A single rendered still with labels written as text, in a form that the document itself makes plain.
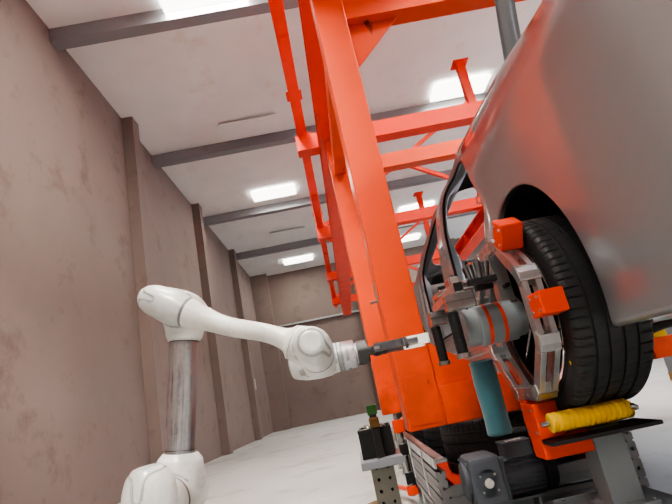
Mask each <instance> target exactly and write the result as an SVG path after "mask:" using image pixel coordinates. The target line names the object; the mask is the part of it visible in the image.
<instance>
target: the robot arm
mask: <svg viewBox="0 0 672 504"><path fill-rule="evenodd" d="M137 303H138V306H139V307H140V309H141V310H142V311H143V312H144V313H146V314H147V315H149V316H151V317H153V318H155V319H156V320H158V321H160V322H162V323H163V326H164V331H165V336H166V339H167V341H168V342H169V362H168V386H167V411H166V435H165V453H164V454H162V456H161V457H160V458H159V459H158V461H157V463H154V464H149V465H146V466H142V467H139V468H137V469H135V470H133V471H132V472H131V473H130V475H129V476H128V477H127V479H126V481H125V484H124V487H123V490H122V495H121V504H204V503H205V501H206V498H207V496H208V491H209V482H208V478H207V476H206V472H205V467H204V460H203V457H202V455H201V454H200V453H199V452H198V451H195V450H196V412H197V373H198V341H201V339H202V337H203V333H204V331H208V332H212V333H216V334H220V335H224V336H229V337H235V338H241V339H248V340H255V341H261V342H265V343H268V344H271V345H273V346H276V347H277V348H279V349H280V350H282V352H283V353H284V356H285V358H286V359H288V365H289V370H290V373H291V375H292V377H293V378H294V379H297V380H315V379H321V378H325V377H329V376H332V375H334V374H336V373H338V372H342V371H347V370H350V369H353V368H357V367H358V364H360V365H364V364H369V363H371V358H370V355H373V356H380V355H383V354H387V353H390V352H396V351H401V350H407V349H412V348H417V347H422V346H425V343H429V342H430V338H429V334H428V332H427V333H422V334H417V335H412V336H407V337H402V338H398V339H394V340H389V341H383V342H376V343H374V344H373V346H369V347H368V344H367V341H366V340H365V339H364V340H359V341H356V342H355V343H354V344H353V341H352V340H348V341H343V342H337V343H332V341H331V339H330V337H329V336H328V334H327V333H326V332H325V331H324V330H322V329H320V328H318V327H315V326H302V325H296V326H295V327H293V328H284V327H279V326H275V325H271V324H266V323H260V322H254V321H249V320H243V319H237V318H232V317H228V316H225V315H223V314H220V313H218V312H216V311H214V310H212V309H211V308H209V307H207V305H206V303H205V302H204V301H203V300H202V299H201V298H200V297H199V296H197V295H195V294H193V293H191V292H189V291H186V290H181V289H177V288H171V287H164V286H161V285H150V286H146V287H145V288H143V289H142V290H141V291H140V292H139V294H138V297H137ZM340 367H341V368H340Z"/></svg>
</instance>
